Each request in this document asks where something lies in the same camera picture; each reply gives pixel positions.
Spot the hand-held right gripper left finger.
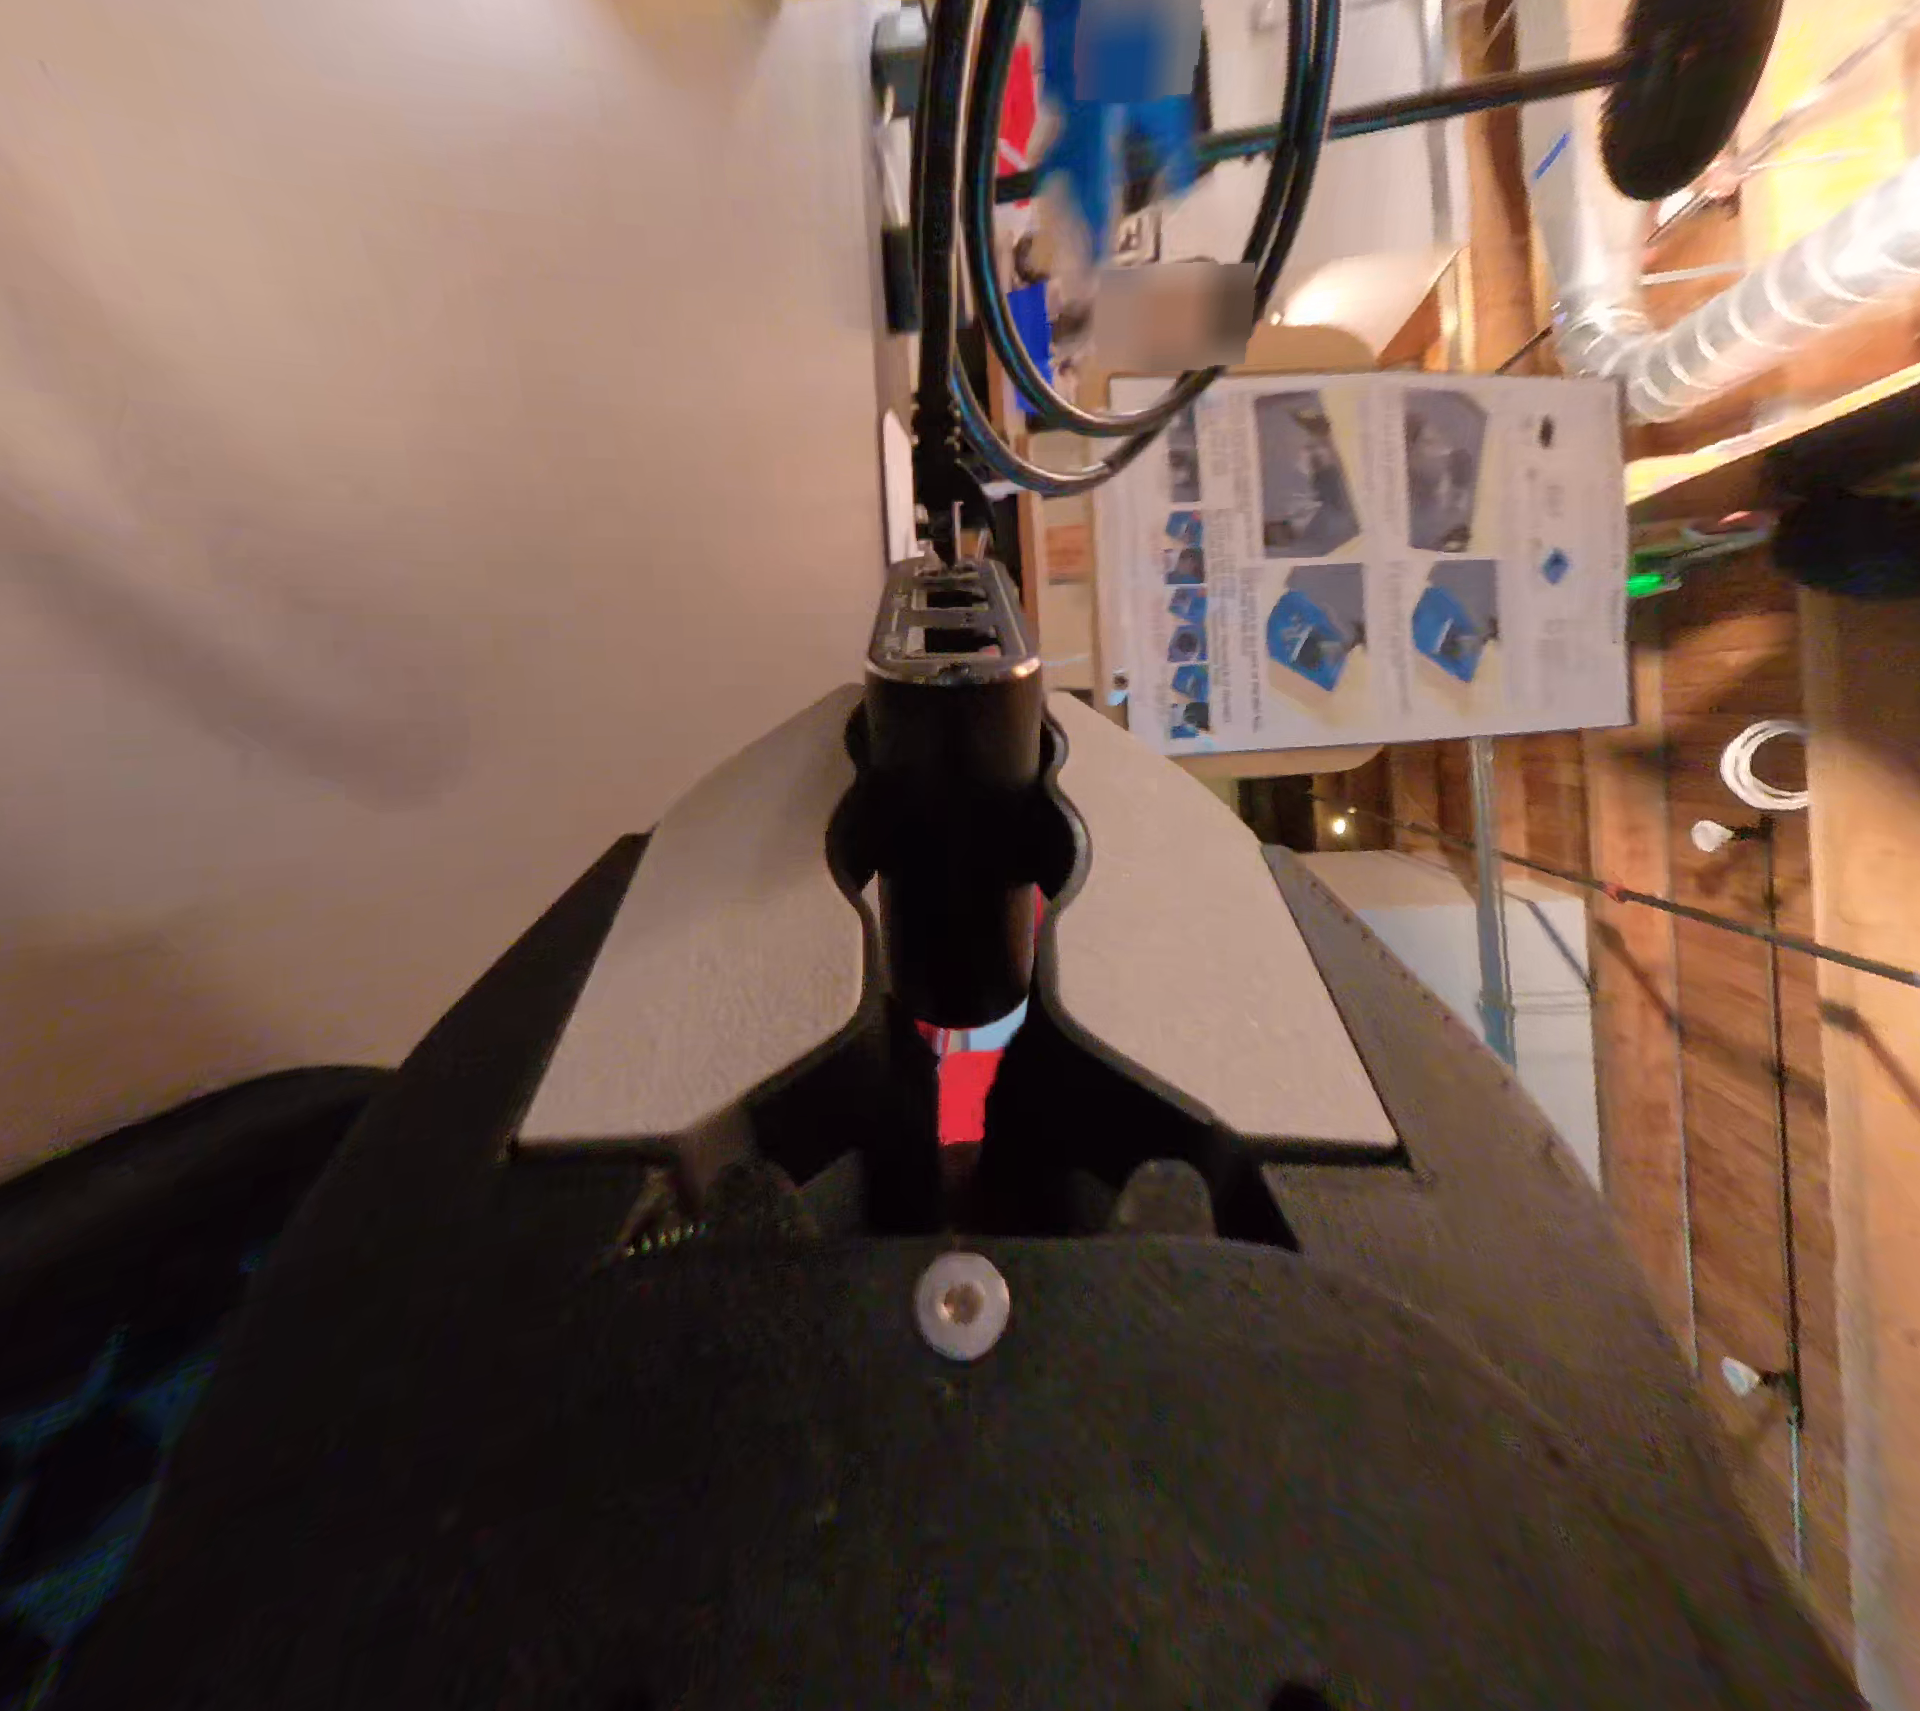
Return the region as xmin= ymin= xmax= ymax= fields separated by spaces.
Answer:
xmin=515 ymin=686 xmax=903 ymax=1189

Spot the black ethernet switch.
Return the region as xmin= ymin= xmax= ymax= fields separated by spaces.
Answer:
xmin=862 ymin=556 xmax=1048 ymax=1029

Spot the illustrated instruction poster board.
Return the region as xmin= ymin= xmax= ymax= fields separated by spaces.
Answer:
xmin=1094 ymin=365 xmax=1637 ymax=760

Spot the black ethernet cable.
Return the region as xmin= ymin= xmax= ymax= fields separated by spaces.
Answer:
xmin=905 ymin=0 xmax=1344 ymax=572

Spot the white coiled cable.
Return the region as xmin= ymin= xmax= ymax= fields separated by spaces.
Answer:
xmin=1714 ymin=715 xmax=1821 ymax=815

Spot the black textured wrist pad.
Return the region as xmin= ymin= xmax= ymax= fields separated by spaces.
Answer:
xmin=0 ymin=1065 xmax=405 ymax=1711

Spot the silver ventilation duct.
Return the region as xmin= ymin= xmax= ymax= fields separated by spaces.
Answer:
xmin=1506 ymin=0 xmax=1920 ymax=422

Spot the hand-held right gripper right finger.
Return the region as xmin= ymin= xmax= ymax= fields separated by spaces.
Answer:
xmin=1033 ymin=690 xmax=1407 ymax=1162

